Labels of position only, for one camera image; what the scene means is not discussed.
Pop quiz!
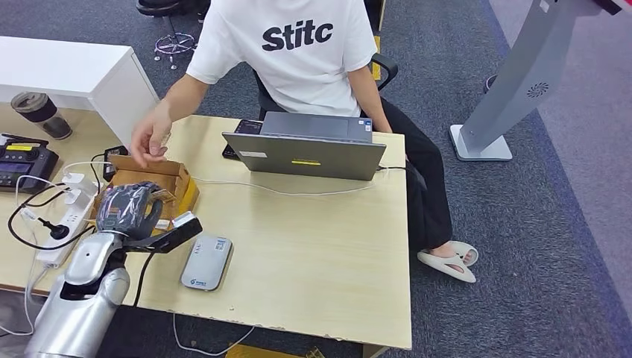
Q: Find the white power strip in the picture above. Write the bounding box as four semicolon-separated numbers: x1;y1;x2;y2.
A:
35;180;100;269

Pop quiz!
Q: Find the beige slipper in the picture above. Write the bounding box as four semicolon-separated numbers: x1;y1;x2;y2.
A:
417;248;478;284
446;240;480;269

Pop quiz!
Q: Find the person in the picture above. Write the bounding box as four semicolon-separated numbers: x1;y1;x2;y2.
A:
129;0;480;284

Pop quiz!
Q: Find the white laptop charging cable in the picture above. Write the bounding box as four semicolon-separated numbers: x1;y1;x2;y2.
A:
189;166;407;198

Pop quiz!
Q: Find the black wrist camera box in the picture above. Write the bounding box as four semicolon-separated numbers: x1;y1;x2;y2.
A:
123;211;204;254

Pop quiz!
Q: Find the grey card reader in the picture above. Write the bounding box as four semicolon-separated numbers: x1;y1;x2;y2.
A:
180;235;233;292

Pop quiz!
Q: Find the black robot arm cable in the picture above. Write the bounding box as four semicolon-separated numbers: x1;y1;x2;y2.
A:
132;251;155;308

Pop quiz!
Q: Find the yellow object under desk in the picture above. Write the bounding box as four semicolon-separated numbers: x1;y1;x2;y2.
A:
226;344;324;358

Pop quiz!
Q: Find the black handheld controller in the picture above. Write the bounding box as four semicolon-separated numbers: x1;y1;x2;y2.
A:
0;133;59;195

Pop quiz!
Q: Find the clear tumbler with dark lid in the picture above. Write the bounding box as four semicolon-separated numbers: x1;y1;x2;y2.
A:
10;92;73;141

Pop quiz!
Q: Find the brown cardboard box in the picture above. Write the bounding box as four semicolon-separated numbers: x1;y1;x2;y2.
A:
89;154;201;233

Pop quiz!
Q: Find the black smartphone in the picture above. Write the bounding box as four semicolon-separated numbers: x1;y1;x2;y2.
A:
222;119;264;162

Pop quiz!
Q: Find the thin white charger cable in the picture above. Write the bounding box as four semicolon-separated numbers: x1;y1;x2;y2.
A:
14;161;110;209

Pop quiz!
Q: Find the grey laptop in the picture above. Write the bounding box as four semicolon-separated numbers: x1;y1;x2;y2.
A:
222;112;388;182

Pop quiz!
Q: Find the black power adapter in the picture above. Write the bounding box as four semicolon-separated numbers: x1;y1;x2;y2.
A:
102;145;128;165

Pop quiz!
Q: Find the black plug cable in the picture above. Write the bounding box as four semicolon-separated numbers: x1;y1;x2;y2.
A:
7;183;97;251

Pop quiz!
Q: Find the white cabinet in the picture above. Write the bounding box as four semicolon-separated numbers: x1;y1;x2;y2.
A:
0;35;162;149

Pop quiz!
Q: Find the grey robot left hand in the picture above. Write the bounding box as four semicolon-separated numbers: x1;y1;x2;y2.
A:
95;181;176;242

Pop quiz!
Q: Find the white power strip cord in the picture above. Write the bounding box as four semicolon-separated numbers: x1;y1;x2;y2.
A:
0;264;51;337

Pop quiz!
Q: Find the white cable under desk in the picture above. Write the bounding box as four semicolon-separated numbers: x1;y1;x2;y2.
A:
172;313;256;358

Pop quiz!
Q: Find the grey kiosk stand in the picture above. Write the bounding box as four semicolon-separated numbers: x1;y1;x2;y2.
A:
449;0;601;163

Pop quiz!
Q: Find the yellow strip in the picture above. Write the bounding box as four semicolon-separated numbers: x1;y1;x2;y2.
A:
371;35;382;82

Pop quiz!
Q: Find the swivel chair with chrome base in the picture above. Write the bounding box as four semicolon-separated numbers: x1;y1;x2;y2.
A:
136;0;201;70

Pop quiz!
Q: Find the person's right hand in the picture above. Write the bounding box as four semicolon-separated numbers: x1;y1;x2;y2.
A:
130;101;173;170

